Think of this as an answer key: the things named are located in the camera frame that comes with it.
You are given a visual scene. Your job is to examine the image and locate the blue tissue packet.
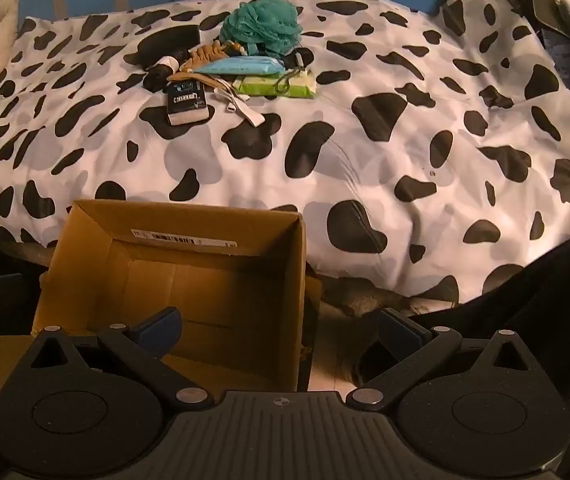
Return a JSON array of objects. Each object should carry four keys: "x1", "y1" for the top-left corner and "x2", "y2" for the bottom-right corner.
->
[{"x1": 197, "y1": 55, "x2": 286, "y2": 77}]

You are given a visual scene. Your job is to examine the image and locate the black strap loop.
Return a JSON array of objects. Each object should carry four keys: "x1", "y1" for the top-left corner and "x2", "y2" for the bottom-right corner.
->
[{"x1": 274, "y1": 49, "x2": 313, "y2": 95}]

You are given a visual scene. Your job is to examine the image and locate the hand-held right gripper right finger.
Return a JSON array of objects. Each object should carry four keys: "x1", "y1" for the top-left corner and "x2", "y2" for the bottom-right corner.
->
[{"x1": 346, "y1": 307, "x2": 541, "y2": 408}]

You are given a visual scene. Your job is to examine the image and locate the tan drawstring pouch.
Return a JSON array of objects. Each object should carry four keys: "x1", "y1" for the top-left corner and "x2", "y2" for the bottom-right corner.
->
[{"x1": 180, "y1": 42, "x2": 238, "y2": 73}]

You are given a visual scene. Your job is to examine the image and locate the brown cardboard box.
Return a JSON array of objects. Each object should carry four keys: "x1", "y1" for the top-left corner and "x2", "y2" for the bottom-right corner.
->
[{"x1": 30, "y1": 199, "x2": 323, "y2": 393}]

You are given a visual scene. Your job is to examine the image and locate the black labelled packet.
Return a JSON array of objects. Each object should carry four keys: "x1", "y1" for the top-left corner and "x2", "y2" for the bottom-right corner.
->
[{"x1": 165, "y1": 79, "x2": 212, "y2": 127}]

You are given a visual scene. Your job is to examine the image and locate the person's dark trousers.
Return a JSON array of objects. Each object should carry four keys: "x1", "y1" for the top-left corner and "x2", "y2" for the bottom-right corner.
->
[{"x1": 407, "y1": 225, "x2": 570, "y2": 356}]

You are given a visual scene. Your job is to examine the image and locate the teal mesh bath pouf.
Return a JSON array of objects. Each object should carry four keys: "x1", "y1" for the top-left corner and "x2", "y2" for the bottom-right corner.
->
[{"x1": 219, "y1": 0, "x2": 303, "y2": 58}]

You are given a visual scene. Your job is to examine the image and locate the cow print blanket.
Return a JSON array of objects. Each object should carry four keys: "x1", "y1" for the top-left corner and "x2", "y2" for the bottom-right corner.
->
[{"x1": 0, "y1": 0, "x2": 570, "y2": 306}]

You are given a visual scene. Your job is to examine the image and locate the black socks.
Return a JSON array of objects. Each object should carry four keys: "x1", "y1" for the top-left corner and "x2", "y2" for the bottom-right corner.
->
[{"x1": 145, "y1": 55, "x2": 186, "y2": 93}]

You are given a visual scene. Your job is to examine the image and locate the green soap bar packet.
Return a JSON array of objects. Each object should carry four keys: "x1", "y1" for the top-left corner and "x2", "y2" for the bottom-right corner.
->
[{"x1": 232, "y1": 69, "x2": 318, "y2": 100}]

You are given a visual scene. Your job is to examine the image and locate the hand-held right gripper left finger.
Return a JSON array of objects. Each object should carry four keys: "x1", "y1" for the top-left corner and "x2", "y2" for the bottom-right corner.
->
[{"x1": 17, "y1": 306, "x2": 216, "y2": 408}]

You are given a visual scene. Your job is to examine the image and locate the pile of dark clutter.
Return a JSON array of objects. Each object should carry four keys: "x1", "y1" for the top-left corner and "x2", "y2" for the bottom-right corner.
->
[{"x1": 448, "y1": 0, "x2": 570, "y2": 106}]

